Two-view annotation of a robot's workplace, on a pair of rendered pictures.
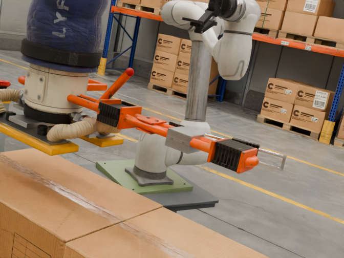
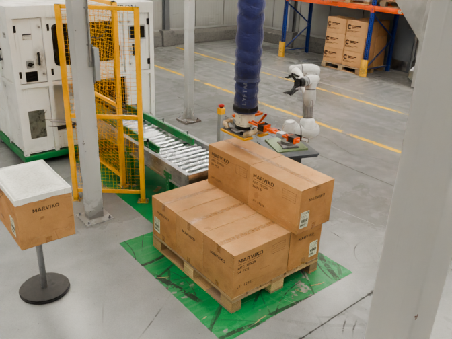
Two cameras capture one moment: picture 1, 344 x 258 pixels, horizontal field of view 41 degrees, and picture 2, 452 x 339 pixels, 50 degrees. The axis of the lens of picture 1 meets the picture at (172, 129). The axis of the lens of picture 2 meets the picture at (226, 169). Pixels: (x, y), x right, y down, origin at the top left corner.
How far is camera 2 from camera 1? 3.08 m
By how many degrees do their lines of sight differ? 20
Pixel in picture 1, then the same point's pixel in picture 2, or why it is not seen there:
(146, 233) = (274, 163)
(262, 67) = not seen: hidden behind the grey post
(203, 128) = (311, 121)
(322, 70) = not seen: outside the picture
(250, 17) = (313, 84)
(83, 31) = (251, 102)
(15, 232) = (236, 164)
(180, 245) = (284, 165)
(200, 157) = (310, 134)
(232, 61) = (307, 100)
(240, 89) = (406, 57)
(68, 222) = (251, 160)
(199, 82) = not seen: hidden behind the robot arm
